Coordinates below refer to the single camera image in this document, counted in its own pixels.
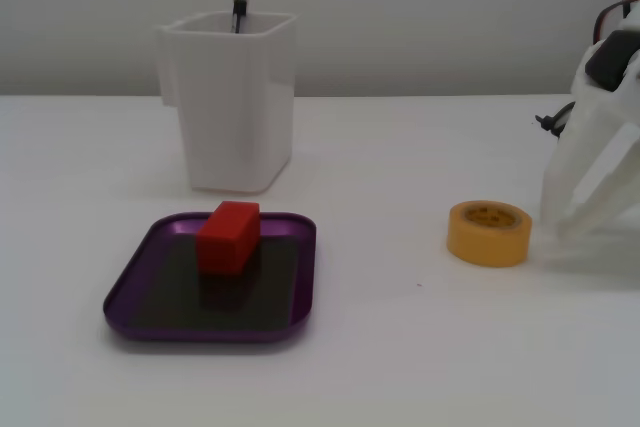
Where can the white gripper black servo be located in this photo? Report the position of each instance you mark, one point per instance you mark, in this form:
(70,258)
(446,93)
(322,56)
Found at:
(590,167)

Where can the white plastic container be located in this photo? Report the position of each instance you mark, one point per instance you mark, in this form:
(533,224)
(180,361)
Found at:
(235,122)

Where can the purple metal tray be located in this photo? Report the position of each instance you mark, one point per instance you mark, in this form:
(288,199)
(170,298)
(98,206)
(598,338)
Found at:
(150,307)

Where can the red cube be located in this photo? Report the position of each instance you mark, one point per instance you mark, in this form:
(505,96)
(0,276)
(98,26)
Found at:
(225,247)

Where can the yellow tape roll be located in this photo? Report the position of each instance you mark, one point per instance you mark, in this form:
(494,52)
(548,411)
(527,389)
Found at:
(487,247)

